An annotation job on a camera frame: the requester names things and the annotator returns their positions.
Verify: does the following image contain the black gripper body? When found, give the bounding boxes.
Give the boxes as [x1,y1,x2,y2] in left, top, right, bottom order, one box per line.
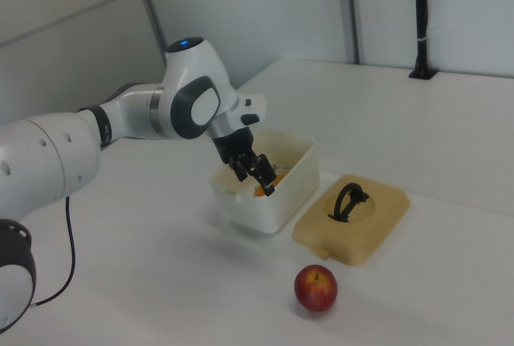
[210,127,259,168]

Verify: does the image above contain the white plastic container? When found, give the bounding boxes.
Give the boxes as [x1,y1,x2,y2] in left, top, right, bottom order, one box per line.
[206,128,320,236]

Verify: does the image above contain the red toy apple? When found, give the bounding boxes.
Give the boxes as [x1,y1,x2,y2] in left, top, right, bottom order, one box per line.
[293,263,339,313]

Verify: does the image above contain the black pole with base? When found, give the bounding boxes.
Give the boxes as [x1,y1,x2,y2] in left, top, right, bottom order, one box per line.
[408,0,436,80]

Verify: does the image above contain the beige lid with black handle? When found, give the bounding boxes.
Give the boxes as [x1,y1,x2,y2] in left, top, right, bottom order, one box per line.
[292,173,411,269]

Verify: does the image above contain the grey partition post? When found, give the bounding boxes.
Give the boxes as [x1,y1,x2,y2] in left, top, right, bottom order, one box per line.
[336,0,365,64]
[131,0,168,60]

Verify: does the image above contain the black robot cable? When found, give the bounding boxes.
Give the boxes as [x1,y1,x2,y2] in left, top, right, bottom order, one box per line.
[33,194,78,307]

